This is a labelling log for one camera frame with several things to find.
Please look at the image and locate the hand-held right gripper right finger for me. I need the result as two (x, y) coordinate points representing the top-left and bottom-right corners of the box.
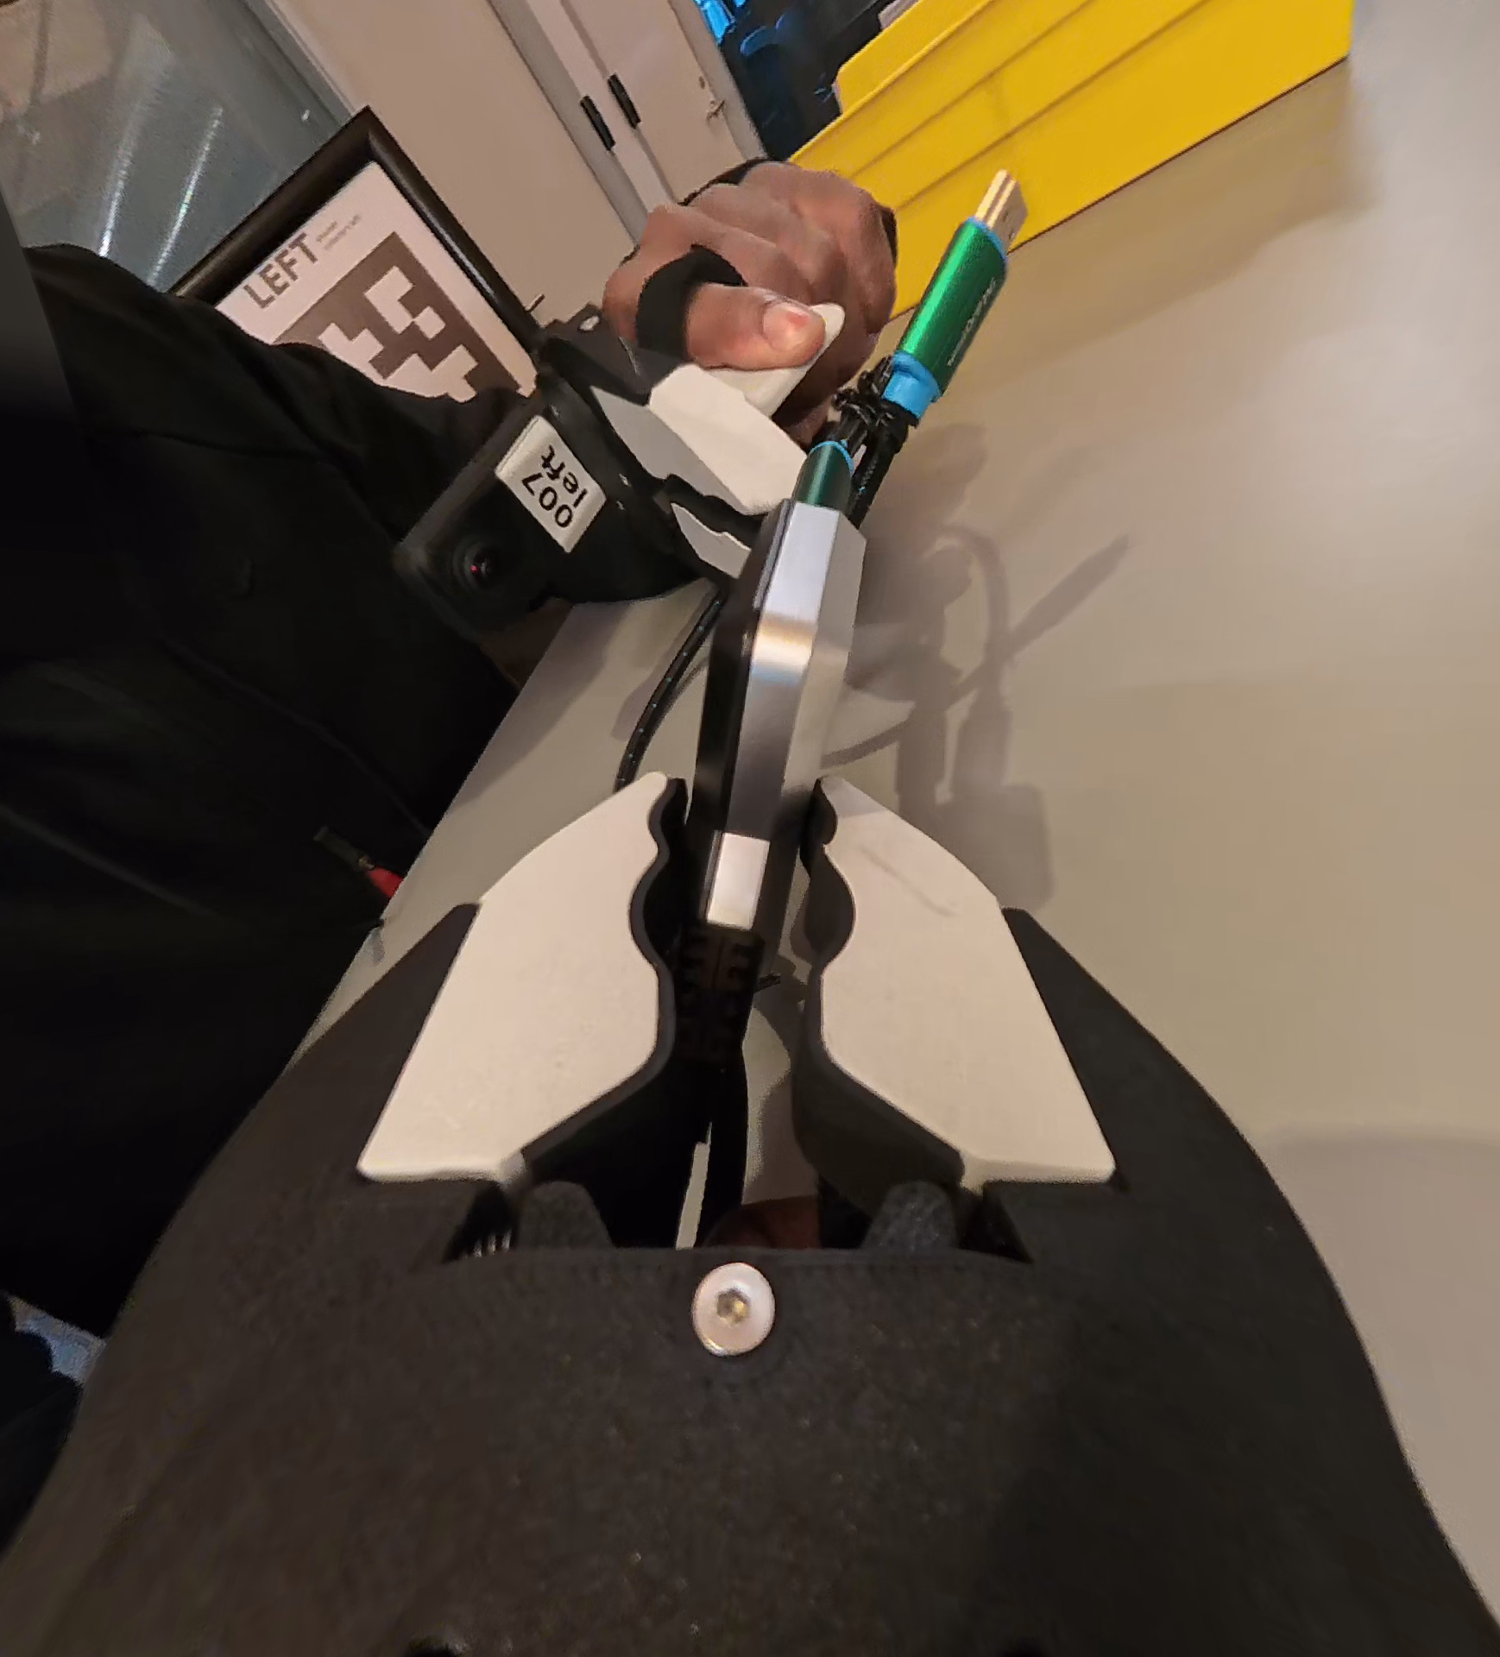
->
(798, 774), (1116, 1199)

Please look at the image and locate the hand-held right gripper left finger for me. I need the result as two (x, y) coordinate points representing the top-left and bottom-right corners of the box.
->
(357, 772), (699, 1199)

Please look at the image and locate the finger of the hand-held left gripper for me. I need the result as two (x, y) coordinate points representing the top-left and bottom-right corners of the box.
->
(670, 503), (766, 580)

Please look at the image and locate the silver usb hub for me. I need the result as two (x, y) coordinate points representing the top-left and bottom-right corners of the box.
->
(678, 497), (870, 1244)

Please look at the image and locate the person's left hand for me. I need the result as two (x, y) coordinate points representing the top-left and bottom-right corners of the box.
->
(602, 160), (899, 447)

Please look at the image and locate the person's black clothed torso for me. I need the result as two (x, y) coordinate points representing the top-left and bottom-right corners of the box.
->
(0, 243), (557, 1425)

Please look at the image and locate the white door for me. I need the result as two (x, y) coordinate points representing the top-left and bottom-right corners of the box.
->
(490, 0), (777, 240)

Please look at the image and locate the yellow plastic bin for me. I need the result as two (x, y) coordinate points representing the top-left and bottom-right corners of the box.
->
(787, 0), (1354, 250)

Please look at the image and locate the black braided cable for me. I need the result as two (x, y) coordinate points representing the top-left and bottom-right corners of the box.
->
(616, 589), (728, 795)

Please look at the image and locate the large green plug braided cable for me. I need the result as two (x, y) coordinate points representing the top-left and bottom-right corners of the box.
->
(827, 167), (1031, 520)

